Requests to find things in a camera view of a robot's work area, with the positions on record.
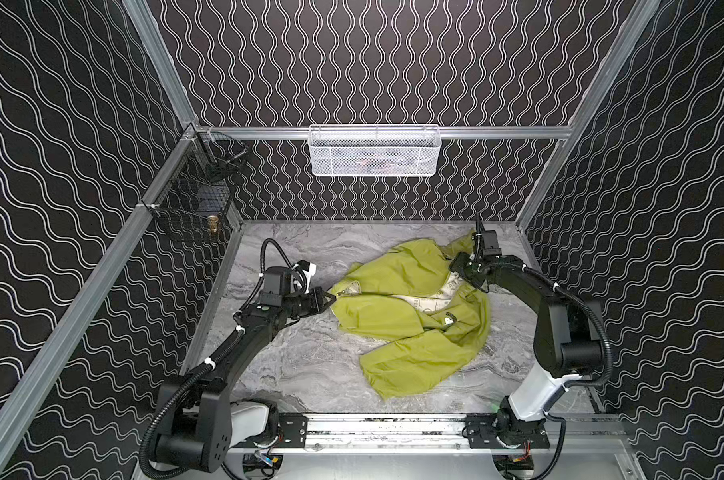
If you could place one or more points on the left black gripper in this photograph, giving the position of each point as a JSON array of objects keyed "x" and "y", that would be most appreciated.
[{"x": 312, "y": 301}]

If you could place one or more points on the green zip-up jacket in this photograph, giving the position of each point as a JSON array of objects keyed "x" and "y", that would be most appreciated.
[{"x": 431, "y": 322}]

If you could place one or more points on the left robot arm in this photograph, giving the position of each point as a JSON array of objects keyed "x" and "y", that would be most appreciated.
[{"x": 193, "y": 425}]

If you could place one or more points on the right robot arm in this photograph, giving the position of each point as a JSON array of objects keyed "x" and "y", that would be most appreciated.
[{"x": 571, "y": 344}]

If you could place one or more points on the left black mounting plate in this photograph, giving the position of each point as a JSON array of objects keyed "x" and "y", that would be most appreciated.
[{"x": 284, "y": 430}]

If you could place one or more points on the black mounting plate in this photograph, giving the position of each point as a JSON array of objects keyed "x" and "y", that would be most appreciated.
[
  {"x": 493, "y": 432},
  {"x": 284, "y": 430}
]

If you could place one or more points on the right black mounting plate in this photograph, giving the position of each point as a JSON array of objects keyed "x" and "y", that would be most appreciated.
[{"x": 493, "y": 432}]

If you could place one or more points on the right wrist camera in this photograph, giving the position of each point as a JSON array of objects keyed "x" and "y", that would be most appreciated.
[{"x": 488, "y": 244}]

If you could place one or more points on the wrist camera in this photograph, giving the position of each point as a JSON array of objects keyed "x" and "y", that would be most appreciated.
[
  {"x": 284, "y": 280},
  {"x": 488, "y": 244}
]

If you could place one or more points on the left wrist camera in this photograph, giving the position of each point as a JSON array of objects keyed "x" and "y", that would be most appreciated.
[{"x": 284, "y": 280}]

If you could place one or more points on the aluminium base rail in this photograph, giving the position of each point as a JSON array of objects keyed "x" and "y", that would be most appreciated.
[{"x": 417, "y": 433}]

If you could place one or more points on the white mesh wall basket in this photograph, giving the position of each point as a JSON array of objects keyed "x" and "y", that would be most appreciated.
[{"x": 374, "y": 150}]

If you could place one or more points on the black wire wall basket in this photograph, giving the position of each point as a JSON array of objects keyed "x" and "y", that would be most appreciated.
[{"x": 194, "y": 206}]

